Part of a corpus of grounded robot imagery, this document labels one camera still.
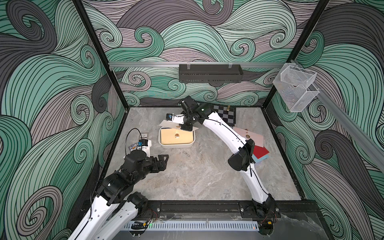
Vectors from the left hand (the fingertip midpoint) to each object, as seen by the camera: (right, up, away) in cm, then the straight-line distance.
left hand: (161, 155), depth 69 cm
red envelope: (+59, -4, +26) cm, 65 cm away
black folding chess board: (+43, +19, +41) cm, 62 cm away
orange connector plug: (-8, -33, +1) cm, 34 cm away
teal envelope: (+55, -8, +21) cm, 59 cm away
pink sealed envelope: (+61, +4, +33) cm, 69 cm away
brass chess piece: (+44, +25, +44) cm, 67 cm away
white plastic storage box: (+2, 0, +25) cm, 25 cm away
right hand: (+10, +16, +16) cm, 25 cm away
